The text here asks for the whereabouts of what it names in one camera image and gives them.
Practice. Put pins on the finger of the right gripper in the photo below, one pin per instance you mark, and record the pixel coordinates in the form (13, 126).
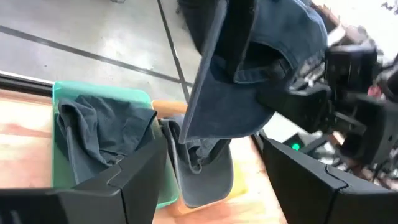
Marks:
(295, 105)

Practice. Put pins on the teal translucent plastic bin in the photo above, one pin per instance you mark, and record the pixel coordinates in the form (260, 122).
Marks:
(93, 88)

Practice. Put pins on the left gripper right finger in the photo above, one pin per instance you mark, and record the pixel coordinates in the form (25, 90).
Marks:
(311, 193)

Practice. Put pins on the dark blue baseball cap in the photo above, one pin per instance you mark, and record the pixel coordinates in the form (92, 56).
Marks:
(236, 102)

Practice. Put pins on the dark shoe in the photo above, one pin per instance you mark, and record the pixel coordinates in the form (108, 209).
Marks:
(102, 133)

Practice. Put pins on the grey shoe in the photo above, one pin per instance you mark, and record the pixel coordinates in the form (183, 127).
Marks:
(202, 177)

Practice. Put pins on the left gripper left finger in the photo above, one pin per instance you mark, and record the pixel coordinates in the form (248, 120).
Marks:
(124, 193)

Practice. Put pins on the orange translucent plastic bin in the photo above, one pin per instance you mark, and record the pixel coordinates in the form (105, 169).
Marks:
(169, 107)

